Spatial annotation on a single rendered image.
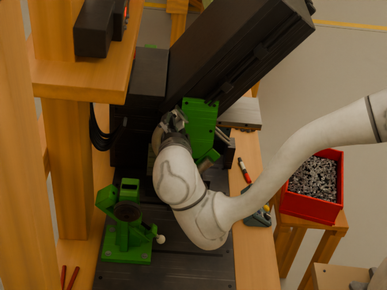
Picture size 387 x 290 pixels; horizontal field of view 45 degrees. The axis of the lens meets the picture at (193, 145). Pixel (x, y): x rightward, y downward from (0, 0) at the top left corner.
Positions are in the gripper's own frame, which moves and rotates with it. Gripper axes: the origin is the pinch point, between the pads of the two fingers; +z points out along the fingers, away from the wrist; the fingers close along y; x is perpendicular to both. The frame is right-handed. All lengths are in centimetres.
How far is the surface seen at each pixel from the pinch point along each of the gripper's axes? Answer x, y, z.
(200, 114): -6.0, -4.8, 4.4
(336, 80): -61, -141, 255
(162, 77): -0.6, 8.6, 20.0
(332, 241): -12, -82, 13
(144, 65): 3.1, 14.3, 25.8
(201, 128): -3.2, -8.7, 4.4
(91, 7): -8.6, 41.1, -22.3
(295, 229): 4, -96, 49
